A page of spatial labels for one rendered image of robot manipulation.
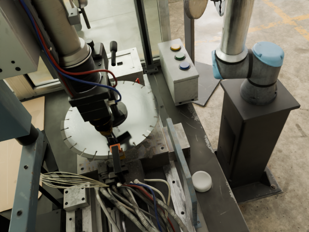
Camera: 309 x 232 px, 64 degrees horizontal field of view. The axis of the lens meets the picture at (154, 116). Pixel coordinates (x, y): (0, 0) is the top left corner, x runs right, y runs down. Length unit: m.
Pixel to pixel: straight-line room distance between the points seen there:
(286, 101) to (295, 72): 1.37
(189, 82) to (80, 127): 0.47
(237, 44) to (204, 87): 1.34
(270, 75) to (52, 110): 0.97
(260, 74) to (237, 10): 0.30
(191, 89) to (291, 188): 1.03
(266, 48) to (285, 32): 1.98
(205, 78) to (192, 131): 1.35
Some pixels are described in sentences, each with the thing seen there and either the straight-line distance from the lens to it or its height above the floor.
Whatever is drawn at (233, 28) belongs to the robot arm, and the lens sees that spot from 0.88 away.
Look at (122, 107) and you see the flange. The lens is 0.85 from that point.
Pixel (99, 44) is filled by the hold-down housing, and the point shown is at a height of 1.25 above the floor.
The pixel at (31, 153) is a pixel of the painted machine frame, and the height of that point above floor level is 1.05.
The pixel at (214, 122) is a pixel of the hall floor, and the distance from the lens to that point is 2.00.
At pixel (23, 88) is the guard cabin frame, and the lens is 1.39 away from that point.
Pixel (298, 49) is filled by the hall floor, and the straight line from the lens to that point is 2.81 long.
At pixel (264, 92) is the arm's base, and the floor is 0.81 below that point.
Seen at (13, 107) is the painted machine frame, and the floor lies 1.28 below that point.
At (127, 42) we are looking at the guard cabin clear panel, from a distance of 1.24.
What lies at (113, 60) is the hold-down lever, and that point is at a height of 1.21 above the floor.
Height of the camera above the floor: 1.57
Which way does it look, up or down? 49 degrees down
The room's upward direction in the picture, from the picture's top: 11 degrees counter-clockwise
